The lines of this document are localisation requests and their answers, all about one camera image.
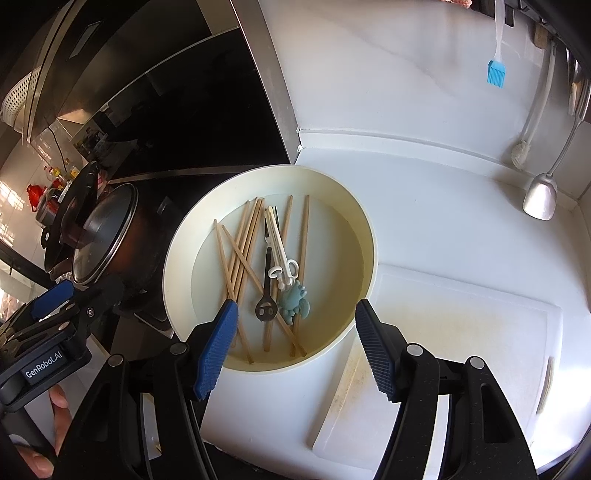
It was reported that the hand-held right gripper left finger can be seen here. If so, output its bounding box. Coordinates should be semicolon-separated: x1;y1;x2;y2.
62;299;240;480

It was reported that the dark cooking pot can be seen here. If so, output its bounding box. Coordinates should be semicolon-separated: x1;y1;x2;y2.
69;182;169;301

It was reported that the white bottle brush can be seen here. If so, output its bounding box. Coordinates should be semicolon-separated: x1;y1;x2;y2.
510;44;557;169

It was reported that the steel spatula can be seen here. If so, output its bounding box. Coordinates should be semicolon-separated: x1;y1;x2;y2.
523;78;591;221

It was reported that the hanging steel spoon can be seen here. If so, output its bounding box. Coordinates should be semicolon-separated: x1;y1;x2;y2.
566;51;585;116

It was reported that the steel fork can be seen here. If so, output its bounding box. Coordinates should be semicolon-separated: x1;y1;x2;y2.
255;207;281;320

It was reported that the black pan lid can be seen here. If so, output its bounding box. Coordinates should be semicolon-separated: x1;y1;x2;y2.
44;161;102;273

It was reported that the steel range hood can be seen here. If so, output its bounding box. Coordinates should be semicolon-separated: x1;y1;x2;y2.
25;0;241;144

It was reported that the blue silicone basting brush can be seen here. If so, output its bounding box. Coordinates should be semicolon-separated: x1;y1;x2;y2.
486;0;508;88

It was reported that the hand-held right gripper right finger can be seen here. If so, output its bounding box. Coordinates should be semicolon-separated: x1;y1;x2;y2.
355;298;539;480

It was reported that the white colander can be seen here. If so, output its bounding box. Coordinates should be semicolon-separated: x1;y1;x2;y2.
0;65;44;134

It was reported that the person's left hand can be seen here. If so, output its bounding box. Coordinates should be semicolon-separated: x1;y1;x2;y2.
11;384;74;479

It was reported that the group of condiment bottles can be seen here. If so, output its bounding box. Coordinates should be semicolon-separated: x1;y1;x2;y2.
44;157;81;185

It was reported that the white plastic cutting board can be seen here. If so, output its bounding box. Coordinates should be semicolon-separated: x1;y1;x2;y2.
312;263;564;472

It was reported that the glass pot lid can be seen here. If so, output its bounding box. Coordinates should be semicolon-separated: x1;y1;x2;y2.
69;182;139;284

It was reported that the cream round bowl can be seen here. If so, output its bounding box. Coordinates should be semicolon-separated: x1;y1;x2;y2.
163;165;378;372

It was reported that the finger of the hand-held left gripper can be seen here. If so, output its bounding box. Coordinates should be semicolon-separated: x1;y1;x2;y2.
55;273;125;333
9;281;75;333

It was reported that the white training chopsticks blue crab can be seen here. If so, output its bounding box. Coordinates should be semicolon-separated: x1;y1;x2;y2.
264;207;311;326

